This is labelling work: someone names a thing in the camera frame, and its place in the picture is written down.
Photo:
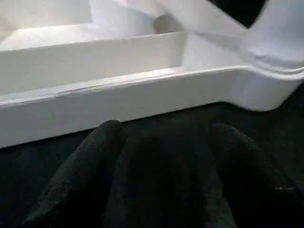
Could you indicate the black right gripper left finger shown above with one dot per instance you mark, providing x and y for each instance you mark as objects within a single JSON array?
[{"x": 83, "y": 185}]

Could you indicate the white plastic table leg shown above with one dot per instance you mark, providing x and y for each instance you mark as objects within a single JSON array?
[{"x": 280, "y": 28}]

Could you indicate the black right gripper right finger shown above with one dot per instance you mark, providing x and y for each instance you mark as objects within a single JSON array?
[{"x": 256, "y": 190}]

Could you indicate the black mat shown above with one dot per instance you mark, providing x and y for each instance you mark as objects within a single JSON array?
[{"x": 166, "y": 147}]

